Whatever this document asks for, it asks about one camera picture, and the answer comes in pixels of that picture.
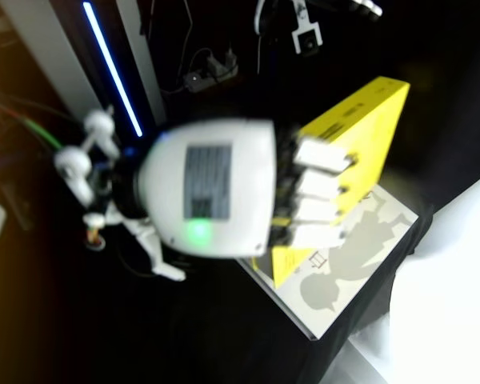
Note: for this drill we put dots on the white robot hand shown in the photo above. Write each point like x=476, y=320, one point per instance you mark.
x=208, y=188
x=366, y=6

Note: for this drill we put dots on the yellow hardcover book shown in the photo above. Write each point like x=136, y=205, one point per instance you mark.
x=372, y=132

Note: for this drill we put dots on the white power strip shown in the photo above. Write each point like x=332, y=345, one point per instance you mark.
x=208, y=76

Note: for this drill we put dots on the black table cloth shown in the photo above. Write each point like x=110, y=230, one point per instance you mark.
x=184, y=320

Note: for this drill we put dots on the blue white light strip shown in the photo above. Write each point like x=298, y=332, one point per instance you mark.
x=112, y=72

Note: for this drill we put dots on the white hardcover book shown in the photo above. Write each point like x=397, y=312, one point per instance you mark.
x=344, y=288

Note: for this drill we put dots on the white fabric sheet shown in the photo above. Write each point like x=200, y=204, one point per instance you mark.
x=444, y=300

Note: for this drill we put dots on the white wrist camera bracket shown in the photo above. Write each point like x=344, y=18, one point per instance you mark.
x=307, y=40

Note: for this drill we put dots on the white frame post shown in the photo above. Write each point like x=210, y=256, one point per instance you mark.
x=52, y=52

